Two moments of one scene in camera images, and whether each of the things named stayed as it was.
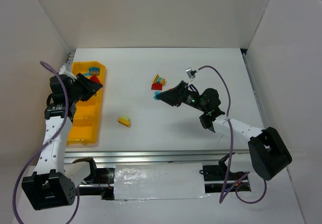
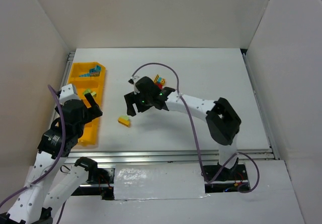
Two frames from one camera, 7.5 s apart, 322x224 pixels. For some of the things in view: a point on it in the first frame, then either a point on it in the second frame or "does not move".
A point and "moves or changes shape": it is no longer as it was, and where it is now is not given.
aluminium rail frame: [172, 155] does not move
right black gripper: [181, 95] → [136, 100]
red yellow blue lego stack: [158, 83] does not move
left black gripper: [82, 87] → [87, 110]
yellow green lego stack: [124, 120] does not move
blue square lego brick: [156, 93] moves or changes shape
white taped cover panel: [151, 181] does not move
